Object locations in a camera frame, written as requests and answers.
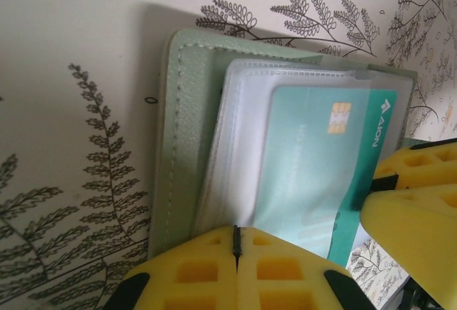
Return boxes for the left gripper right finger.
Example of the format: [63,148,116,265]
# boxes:
[236,226,374,310]

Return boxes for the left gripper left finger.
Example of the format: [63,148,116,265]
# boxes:
[123,224,239,310]

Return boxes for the teal Aion chip card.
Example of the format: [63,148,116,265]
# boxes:
[255,84,399,266]

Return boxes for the sage green card holder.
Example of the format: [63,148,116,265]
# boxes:
[148,27,418,268]

